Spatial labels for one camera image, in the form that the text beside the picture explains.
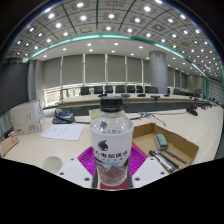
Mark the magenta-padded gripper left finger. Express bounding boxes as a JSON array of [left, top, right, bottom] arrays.
[[56, 145, 98, 189]]

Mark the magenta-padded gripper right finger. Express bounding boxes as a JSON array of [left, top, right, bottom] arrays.
[[128, 143, 168, 188]]

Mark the clear bottle with white label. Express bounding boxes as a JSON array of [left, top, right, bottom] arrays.
[[88, 95, 135, 189]]

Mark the thick black and silver marker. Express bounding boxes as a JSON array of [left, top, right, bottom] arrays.
[[148, 149, 175, 173]]

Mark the green whiteboard eraser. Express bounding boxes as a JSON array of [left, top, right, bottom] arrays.
[[154, 133, 169, 151]]

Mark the white printed paper sheet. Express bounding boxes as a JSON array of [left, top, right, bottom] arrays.
[[40, 123, 87, 141]]

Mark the thin black pen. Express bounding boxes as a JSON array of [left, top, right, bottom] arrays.
[[164, 149, 188, 165]]

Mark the small open white cardboard box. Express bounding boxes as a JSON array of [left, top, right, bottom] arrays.
[[88, 108, 142, 122]]

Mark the open brown box, red side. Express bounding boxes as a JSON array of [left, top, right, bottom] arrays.
[[132, 122, 200, 174]]

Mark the black desk telephone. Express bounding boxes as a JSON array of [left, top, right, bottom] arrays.
[[52, 108, 75, 125]]

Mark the row of black office chairs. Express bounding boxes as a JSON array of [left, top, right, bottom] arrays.
[[79, 84, 204, 98]]

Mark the brown paper envelope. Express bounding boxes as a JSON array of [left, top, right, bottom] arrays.
[[0, 131, 20, 158]]

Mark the group of round ceiling lights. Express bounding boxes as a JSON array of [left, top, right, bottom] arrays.
[[6, 0, 224, 81]]

